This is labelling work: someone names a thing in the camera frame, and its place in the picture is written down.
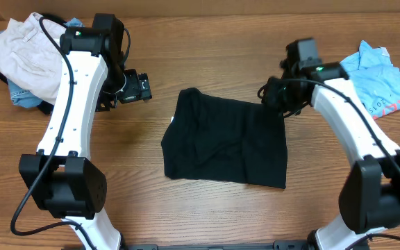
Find blue folded jeans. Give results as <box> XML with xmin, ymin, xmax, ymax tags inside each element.
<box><xmin>7</xmin><ymin>17</ymin><xmax>83</xmax><ymax>109</ymax></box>

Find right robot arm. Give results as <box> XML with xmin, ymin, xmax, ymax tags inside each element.
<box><xmin>258</xmin><ymin>38</ymin><xmax>400</xmax><ymax>250</ymax></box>

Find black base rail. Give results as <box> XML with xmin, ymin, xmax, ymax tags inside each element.
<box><xmin>121</xmin><ymin>240</ymin><xmax>313</xmax><ymax>250</ymax></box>

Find black t-shirt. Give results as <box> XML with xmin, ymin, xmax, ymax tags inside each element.
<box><xmin>161</xmin><ymin>88</ymin><xmax>288</xmax><ymax>189</ymax></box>

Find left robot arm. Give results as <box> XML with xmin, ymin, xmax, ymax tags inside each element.
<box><xmin>19</xmin><ymin>13</ymin><xmax>151</xmax><ymax>249</ymax></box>

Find black folded garment under pile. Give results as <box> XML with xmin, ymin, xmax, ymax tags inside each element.
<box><xmin>0</xmin><ymin>12</ymin><xmax>69</xmax><ymax>116</ymax></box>

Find light blue printed t-shirt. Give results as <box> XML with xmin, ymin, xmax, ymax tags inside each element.
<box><xmin>340</xmin><ymin>40</ymin><xmax>400</xmax><ymax>119</ymax></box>

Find beige folded trousers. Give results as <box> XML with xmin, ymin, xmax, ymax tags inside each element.
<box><xmin>0</xmin><ymin>12</ymin><xmax>67</xmax><ymax>105</ymax></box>

